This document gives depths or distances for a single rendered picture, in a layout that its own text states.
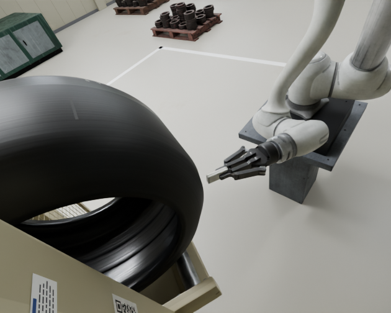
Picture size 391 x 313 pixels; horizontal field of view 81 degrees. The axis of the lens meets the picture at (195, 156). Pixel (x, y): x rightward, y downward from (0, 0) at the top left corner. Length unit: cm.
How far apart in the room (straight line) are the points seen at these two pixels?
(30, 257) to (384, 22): 98
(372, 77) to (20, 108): 110
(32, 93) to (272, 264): 149
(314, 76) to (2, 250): 113
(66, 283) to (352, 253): 161
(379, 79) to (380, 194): 101
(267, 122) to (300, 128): 14
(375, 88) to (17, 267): 119
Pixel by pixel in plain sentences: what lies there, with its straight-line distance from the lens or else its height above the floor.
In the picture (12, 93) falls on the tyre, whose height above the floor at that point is 144.
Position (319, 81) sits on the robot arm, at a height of 93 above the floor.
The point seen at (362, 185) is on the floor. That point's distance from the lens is 200.
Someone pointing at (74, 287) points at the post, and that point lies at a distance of 30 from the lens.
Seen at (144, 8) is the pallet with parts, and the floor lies 12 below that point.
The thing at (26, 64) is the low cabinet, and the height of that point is 13.
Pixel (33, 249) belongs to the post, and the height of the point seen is 140.
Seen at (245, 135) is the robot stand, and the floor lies 65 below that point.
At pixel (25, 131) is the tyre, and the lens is 35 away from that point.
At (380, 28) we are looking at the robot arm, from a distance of 98.
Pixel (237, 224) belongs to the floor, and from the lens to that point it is 173.
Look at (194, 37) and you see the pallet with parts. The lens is 446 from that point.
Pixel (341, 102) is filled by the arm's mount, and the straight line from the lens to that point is 139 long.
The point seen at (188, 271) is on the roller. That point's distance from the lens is 69.
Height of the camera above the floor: 156
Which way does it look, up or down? 46 degrees down
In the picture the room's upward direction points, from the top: 19 degrees counter-clockwise
